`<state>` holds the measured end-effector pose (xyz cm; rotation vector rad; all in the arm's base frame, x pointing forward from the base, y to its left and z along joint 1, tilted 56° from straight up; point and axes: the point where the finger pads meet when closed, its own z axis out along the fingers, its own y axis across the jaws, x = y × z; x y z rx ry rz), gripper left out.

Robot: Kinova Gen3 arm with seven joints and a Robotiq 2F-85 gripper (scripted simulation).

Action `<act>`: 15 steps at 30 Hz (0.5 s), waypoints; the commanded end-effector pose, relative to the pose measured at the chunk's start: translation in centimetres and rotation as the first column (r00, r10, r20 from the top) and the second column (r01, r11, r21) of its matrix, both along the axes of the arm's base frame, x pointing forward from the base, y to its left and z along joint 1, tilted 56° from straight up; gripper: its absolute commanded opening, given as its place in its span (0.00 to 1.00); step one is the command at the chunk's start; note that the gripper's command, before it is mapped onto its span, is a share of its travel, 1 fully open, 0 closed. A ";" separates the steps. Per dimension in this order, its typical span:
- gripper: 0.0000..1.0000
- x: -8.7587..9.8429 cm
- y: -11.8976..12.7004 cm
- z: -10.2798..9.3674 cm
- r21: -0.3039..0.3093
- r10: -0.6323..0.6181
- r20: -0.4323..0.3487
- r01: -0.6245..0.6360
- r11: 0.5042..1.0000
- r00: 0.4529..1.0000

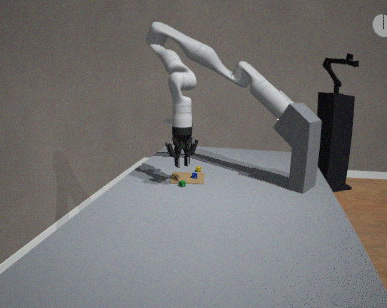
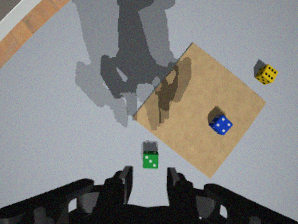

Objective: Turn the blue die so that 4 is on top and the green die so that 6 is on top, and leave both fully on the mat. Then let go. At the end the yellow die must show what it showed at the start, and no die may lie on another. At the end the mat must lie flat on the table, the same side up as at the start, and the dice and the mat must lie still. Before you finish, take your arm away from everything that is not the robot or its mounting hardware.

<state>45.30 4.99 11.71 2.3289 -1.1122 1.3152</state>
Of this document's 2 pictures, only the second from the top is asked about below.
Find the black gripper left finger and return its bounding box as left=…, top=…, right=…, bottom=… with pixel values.
left=0, top=166, right=133, bottom=224

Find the yellow die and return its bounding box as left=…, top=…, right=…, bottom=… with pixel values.
left=255, top=64, right=278, bottom=85

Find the green die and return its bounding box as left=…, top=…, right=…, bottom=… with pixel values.
left=143, top=151, right=159, bottom=169

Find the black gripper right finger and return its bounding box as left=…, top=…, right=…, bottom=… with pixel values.
left=165, top=167, right=298, bottom=224

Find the blue die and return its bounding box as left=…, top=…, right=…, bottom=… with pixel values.
left=209, top=115, right=233, bottom=135

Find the tan square mat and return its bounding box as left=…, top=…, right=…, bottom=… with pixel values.
left=133, top=43, right=267, bottom=178

